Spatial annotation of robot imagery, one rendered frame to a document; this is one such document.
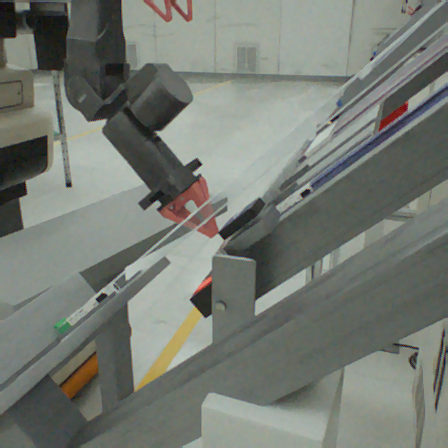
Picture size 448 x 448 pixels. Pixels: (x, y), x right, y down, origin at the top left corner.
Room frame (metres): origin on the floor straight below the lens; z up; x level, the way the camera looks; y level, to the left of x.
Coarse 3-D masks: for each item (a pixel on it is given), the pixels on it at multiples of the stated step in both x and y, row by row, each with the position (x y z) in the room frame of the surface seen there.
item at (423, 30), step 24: (432, 24) 0.29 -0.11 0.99; (408, 48) 0.29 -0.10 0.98; (360, 72) 0.30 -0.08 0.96; (384, 72) 0.29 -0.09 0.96; (336, 96) 0.30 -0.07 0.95; (312, 120) 0.31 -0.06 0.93; (288, 144) 0.31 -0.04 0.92; (264, 168) 0.32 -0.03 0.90; (240, 192) 0.33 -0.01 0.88; (192, 216) 0.34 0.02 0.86; (168, 240) 0.35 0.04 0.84; (144, 264) 0.36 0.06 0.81; (120, 288) 0.37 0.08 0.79
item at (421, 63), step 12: (432, 48) 1.05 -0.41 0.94; (444, 48) 0.93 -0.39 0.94; (420, 60) 0.99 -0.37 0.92; (432, 60) 0.93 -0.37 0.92; (408, 72) 0.95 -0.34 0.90; (384, 84) 1.09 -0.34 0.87; (396, 84) 0.95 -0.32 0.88; (372, 96) 1.05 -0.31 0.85; (384, 96) 0.95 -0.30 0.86; (360, 108) 1.00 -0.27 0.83; (372, 108) 0.96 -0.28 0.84; (348, 120) 0.97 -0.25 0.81; (324, 132) 1.11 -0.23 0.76; (336, 132) 0.98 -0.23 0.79; (312, 144) 1.06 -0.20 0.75; (324, 144) 0.99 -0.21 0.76; (300, 156) 1.01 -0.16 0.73
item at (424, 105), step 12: (444, 84) 0.56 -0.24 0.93; (432, 96) 0.55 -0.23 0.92; (444, 96) 0.55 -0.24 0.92; (420, 108) 0.56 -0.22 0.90; (396, 120) 0.57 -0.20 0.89; (408, 120) 0.56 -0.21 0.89; (384, 132) 0.57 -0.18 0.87; (396, 132) 0.56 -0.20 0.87; (372, 144) 0.57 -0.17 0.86; (348, 156) 0.58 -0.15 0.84; (360, 156) 0.58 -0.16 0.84; (336, 168) 0.58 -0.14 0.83; (312, 180) 0.60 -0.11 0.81; (324, 180) 0.59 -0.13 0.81
